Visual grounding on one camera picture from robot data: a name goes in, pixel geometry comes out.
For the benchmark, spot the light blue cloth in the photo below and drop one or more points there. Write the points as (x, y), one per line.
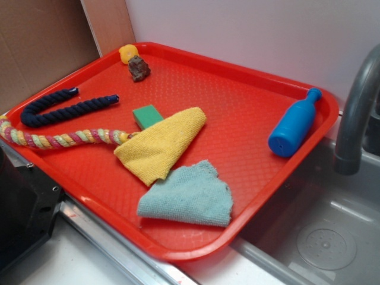
(190, 194)

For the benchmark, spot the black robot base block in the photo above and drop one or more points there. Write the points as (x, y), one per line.
(30, 201)

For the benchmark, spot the yellow microfiber cloth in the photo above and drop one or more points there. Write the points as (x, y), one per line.
(151, 154)

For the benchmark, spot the red plastic tray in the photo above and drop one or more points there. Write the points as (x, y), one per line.
(242, 107)

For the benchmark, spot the green sponge block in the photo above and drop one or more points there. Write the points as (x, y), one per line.
(147, 116)

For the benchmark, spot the brown rock toy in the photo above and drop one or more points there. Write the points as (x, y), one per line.
(138, 68)

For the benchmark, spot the blue plastic bottle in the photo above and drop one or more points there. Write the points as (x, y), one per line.
(288, 135)

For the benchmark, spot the yellow plastic toy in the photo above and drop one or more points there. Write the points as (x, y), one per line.
(127, 52)

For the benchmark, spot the grey sink faucet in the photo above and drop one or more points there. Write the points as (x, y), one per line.
(359, 126)

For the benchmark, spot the grey toy sink basin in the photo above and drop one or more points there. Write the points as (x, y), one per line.
(319, 227)

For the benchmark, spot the brown cardboard panel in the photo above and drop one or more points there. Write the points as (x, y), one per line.
(44, 41)

